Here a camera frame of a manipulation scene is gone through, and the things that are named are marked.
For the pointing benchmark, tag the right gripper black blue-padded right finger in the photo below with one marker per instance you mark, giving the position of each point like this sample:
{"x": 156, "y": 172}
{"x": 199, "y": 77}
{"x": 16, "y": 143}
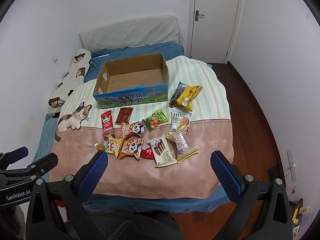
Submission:
{"x": 274, "y": 220}

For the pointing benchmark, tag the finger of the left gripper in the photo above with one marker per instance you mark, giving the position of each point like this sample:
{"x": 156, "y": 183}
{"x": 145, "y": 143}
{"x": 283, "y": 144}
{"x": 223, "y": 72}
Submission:
{"x": 9, "y": 158}
{"x": 37, "y": 168}

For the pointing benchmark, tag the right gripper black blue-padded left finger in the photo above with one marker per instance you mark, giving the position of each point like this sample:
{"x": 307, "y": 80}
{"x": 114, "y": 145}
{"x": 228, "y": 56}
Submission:
{"x": 44, "y": 220}

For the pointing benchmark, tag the clear jelly candy packet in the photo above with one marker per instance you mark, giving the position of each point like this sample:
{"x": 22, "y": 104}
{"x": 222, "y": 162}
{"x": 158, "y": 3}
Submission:
{"x": 100, "y": 146}

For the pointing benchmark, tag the yellow panda snack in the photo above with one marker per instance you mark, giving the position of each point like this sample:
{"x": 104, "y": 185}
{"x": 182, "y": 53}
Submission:
{"x": 113, "y": 145}

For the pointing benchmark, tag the red long snack packet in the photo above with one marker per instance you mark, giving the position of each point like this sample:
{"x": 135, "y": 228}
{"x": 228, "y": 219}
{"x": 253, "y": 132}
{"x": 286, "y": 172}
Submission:
{"x": 107, "y": 125}

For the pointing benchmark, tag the beige chocolate stick packet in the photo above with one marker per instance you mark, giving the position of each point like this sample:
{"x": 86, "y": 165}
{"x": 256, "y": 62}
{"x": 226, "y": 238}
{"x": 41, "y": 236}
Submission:
{"x": 161, "y": 152}

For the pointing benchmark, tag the orange panda snack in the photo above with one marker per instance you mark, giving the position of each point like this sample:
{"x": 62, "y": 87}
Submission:
{"x": 135, "y": 129}
{"x": 131, "y": 147}

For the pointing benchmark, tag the white cookie packet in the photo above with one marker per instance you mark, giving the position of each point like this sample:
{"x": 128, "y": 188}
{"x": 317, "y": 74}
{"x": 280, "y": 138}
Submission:
{"x": 180, "y": 119}

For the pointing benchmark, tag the brown snack packet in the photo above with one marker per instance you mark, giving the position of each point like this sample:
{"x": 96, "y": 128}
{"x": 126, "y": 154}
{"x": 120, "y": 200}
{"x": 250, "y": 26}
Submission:
{"x": 124, "y": 115}

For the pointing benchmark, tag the small red packet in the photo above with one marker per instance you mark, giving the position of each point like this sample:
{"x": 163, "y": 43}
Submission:
{"x": 147, "y": 154}

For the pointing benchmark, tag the yellow black snack bag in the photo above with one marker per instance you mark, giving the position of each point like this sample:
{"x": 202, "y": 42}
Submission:
{"x": 184, "y": 95}

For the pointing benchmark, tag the green candy bag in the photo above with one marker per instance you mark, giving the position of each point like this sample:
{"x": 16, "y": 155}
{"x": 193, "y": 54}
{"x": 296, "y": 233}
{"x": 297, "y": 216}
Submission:
{"x": 155, "y": 119}

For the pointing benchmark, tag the blue bed sheet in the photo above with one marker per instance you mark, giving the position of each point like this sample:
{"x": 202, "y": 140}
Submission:
{"x": 99, "y": 202}

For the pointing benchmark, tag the white power strip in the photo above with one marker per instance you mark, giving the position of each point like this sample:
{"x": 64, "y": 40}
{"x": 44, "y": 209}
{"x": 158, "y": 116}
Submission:
{"x": 292, "y": 171}

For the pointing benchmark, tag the bear print pillow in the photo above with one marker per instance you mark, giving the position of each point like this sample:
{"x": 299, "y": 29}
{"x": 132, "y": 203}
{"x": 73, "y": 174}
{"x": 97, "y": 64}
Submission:
{"x": 73, "y": 78}

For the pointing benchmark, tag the cardboard milk box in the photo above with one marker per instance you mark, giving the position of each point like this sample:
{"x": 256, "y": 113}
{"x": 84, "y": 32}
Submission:
{"x": 135, "y": 80}

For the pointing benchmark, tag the grey headboard cushion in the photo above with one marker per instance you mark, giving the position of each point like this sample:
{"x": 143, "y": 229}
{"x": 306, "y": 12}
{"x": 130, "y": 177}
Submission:
{"x": 133, "y": 32}

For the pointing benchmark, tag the white door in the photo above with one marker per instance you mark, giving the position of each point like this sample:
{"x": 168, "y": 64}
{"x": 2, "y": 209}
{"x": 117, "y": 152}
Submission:
{"x": 210, "y": 39}

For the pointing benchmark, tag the wall socket left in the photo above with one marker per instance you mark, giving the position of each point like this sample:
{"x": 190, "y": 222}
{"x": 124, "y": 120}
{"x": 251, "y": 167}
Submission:
{"x": 54, "y": 59}

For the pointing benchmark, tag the door handle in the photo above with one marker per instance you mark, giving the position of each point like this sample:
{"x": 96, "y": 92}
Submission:
{"x": 198, "y": 15}

